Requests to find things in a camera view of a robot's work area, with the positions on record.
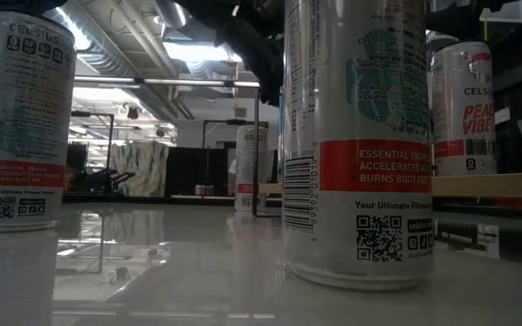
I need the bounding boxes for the white hanging box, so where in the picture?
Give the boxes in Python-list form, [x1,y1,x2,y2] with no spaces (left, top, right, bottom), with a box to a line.
[478,0,522,24]

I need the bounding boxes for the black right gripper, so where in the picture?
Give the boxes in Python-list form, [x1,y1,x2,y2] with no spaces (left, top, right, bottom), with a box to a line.
[426,0,516,42]

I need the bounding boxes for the silver spiral ventilation duct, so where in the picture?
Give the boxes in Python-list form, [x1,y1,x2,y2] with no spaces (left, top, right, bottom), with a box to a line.
[43,0,189,120]

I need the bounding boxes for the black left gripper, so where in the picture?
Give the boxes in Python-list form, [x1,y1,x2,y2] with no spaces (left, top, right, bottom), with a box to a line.
[177,0,285,108]

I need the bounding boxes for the white Celsius energy drink can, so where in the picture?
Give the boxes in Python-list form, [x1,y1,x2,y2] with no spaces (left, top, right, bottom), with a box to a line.
[235,124,270,213]
[282,0,435,292]
[0,11,77,234]
[430,40,498,177]

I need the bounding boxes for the white patterned cloth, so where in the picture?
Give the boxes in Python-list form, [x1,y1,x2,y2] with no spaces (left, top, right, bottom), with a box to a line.
[109,140,170,198]

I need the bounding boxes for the wooden shelf with black frame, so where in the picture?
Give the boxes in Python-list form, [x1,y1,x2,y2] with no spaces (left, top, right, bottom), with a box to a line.
[252,87,522,218]

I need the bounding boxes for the black background machine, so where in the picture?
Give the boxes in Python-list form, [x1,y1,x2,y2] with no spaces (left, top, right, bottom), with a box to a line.
[86,168,136,195]

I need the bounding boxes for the long ceiling light tube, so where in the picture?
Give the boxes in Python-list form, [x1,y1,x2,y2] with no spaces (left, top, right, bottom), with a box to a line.
[73,75,262,90]

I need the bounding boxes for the bright ceiling light panel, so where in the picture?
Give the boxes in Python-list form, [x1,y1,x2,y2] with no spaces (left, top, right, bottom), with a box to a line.
[163,41,244,64]

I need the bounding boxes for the black partition panel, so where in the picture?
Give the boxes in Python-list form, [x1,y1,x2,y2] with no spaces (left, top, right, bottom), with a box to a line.
[166,147,235,197]

